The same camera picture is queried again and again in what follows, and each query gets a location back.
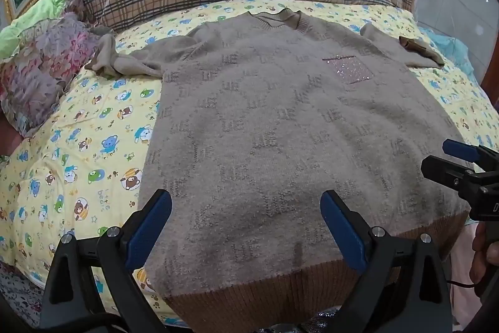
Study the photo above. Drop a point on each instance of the light blue cloth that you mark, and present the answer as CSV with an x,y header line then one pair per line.
x,y
452,48

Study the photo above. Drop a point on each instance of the white floral mattress cover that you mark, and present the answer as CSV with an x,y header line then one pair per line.
x,y
19,294

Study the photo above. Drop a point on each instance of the pale pink cloth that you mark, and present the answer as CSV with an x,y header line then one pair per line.
x,y
462,262

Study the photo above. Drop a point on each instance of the beige knitted sweater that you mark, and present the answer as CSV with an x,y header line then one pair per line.
x,y
273,122

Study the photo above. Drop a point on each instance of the person's right hand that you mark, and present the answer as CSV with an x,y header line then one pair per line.
x,y
481,239

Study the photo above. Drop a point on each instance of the pink floral pillow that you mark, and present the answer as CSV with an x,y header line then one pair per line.
x,y
39,75

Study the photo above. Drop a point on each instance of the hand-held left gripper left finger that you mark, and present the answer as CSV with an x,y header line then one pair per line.
x,y
150,223

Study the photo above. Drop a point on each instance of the yellow bear print bedsheet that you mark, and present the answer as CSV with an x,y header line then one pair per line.
x,y
78,122

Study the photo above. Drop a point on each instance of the light green cloth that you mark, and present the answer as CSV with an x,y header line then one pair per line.
x,y
35,21

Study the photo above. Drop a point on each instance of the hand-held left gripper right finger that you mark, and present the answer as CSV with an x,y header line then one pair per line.
x,y
343,227

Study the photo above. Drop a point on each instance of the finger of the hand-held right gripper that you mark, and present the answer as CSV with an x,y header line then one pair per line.
x,y
440,167
458,149

